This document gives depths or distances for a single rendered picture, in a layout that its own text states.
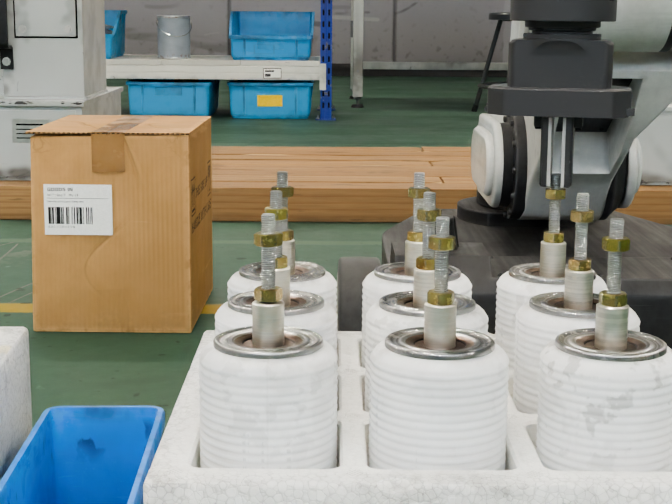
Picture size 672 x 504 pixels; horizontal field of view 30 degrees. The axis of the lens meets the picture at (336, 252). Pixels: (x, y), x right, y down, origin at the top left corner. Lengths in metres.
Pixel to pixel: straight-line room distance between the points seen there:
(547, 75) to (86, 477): 0.55
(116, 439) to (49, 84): 1.94
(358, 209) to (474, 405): 2.04
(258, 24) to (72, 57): 3.08
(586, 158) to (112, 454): 0.71
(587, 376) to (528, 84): 0.31
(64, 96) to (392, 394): 2.26
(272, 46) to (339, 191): 2.76
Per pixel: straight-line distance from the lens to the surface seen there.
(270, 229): 0.85
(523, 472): 0.85
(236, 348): 0.85
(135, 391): 1.62
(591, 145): 1.58
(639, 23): 1.35
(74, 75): 3.03
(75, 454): 1.19
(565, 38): 1.06
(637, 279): 1.42
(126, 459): 1.18
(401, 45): 9.27
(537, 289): 1.07
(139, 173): 1.86
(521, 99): 1.07
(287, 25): 6.04
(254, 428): 0.84
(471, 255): 1.40
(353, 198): 2.86
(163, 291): 1.88
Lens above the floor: 0.48
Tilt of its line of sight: 11 degrees down
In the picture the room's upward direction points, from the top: straight up
